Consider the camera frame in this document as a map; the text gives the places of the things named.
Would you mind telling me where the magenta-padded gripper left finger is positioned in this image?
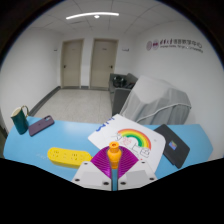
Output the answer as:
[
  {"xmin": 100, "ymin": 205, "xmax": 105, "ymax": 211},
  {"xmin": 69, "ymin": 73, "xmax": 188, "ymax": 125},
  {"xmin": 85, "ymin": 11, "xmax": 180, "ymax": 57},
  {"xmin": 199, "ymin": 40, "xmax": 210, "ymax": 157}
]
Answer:
[{"xmin": 70, "ymin": 145, "xmax": 114, "ymax": 192}]

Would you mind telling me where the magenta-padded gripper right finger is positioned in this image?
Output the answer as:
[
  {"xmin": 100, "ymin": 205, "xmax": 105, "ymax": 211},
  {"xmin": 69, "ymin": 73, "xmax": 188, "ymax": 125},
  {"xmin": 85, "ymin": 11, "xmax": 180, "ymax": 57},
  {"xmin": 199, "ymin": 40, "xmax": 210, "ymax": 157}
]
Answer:
[{"xmin": 116, "ymin": 146, "xmax": 158, "ymax": 192}]

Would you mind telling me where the orange charger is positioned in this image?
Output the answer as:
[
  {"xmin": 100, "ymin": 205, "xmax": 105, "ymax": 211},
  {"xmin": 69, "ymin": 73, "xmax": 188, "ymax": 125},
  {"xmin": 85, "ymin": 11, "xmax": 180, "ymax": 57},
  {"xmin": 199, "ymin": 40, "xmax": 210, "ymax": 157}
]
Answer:
[{"xmin": 106, "ymin": 141, "xmax": 121, "ymax": 170}]

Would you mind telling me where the yellow power strip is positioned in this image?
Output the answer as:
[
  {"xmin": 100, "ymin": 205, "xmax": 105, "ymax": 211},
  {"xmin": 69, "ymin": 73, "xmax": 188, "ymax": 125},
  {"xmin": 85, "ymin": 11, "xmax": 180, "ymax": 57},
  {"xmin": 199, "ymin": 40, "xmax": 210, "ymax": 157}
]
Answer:
[{"xmin": 46, "ymin": 146, "xmax": 93, "ymax": 169}]

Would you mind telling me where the dark grey tablet case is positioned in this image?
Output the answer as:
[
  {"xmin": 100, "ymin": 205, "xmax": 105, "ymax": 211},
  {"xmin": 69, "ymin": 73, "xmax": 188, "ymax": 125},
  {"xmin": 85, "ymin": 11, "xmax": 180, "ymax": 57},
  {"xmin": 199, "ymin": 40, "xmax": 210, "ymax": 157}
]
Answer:
[{"xmin": 153, "ymin": 124, "xmax": 191, "ymax": 169}]

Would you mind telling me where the white rainbow-printed paper bag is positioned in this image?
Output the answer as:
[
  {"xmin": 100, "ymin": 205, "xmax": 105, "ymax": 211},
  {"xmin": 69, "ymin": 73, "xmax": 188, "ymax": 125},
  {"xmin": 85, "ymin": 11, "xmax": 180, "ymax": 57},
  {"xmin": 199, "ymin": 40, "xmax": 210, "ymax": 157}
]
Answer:
[{"xmin": 87, "ymin": 113, "xmax": 167, "ymax": 173}]

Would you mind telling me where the purple smartphone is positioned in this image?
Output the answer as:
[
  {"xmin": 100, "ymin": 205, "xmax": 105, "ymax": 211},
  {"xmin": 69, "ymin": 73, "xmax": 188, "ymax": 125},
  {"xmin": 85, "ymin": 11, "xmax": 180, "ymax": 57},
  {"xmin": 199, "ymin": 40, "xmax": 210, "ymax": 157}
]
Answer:
[{"xmin": 28, "ymin": 115, "xmax": 55, "ymax": 137}]

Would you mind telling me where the grey cloth-covered furniture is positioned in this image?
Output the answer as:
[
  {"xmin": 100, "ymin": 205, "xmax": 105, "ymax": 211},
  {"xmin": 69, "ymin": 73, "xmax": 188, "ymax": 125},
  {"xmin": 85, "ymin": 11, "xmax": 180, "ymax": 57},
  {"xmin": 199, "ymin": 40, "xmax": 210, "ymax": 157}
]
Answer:
[{"xmin": 119, "ymin": 75, "xmax": 193, "ymax": 126}]

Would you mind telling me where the grey sofa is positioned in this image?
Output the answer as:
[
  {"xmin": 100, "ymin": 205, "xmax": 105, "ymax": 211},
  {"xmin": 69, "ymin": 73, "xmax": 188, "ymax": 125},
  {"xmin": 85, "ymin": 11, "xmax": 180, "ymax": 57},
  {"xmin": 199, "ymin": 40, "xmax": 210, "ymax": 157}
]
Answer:
[{"xmin": 108, "ymin": 72, "xmax": 139, "ymax": 117}]

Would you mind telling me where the black bag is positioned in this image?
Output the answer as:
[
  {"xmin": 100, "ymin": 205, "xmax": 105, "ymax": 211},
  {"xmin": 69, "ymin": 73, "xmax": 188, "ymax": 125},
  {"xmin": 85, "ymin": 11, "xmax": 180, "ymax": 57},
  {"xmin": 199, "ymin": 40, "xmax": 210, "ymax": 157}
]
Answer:
[{"xmin": 112, "ymin": 75, "xmax": 126, "ymax": 86}]

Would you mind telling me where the beige door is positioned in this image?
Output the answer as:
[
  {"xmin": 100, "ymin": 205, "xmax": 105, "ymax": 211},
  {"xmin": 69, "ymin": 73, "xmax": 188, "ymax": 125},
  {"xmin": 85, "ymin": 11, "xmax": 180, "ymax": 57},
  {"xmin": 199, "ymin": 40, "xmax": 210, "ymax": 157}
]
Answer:
[
  {"xmin": 60, "ymin": 38, "xmax": 84, "ymax": 89},
  {"xmin": 89, "ymin": 38, "xmax": 119, "ymax": 90}
]

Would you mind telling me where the long ceiling light strip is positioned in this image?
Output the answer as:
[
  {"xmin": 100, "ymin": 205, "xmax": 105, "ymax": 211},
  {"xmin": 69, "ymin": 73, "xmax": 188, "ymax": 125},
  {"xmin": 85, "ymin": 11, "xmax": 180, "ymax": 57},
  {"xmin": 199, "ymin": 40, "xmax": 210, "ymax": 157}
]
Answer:
[{"xmin": 65, "ymin": 11, "xmax": 120, "ymax": 21}]

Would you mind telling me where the teal mug with gold handle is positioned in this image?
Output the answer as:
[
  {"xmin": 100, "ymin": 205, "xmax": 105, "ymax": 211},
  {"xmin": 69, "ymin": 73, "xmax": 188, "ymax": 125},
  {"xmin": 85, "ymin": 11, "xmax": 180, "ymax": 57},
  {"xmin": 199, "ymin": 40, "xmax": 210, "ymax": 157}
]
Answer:
[{"xmin": 10, "ymin": 105, "xmax": 30, "ymax": 136}]

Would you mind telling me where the wall logo sign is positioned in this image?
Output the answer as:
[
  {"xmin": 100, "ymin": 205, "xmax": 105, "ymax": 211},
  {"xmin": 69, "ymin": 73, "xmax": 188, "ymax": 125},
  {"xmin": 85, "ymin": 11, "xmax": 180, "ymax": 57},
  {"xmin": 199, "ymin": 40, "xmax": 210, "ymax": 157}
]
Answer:
[{"xmin": 145, "ymin": 38, "xmax": 204, "ymax": 54}]

